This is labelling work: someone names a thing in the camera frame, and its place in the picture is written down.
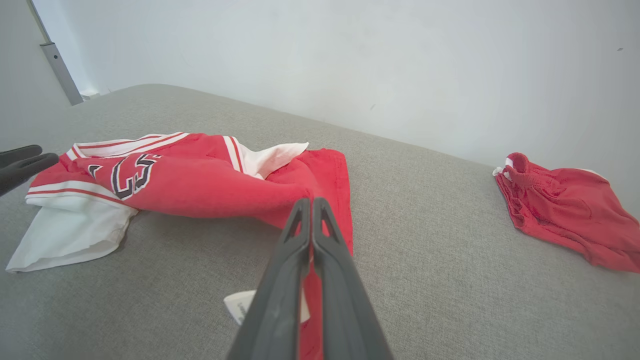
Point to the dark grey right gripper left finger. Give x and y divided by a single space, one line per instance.
275 310

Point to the red and white jersey shirt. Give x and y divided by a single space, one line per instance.
200 180

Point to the red Bulls shorts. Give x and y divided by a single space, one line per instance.
565 210

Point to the grey metal door frame post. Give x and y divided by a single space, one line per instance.
62 72

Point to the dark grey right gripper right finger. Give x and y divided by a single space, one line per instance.
345 310

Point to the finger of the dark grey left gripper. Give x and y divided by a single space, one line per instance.
25 172
20 154

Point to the grey fabric sofa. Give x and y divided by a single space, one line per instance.
450 280

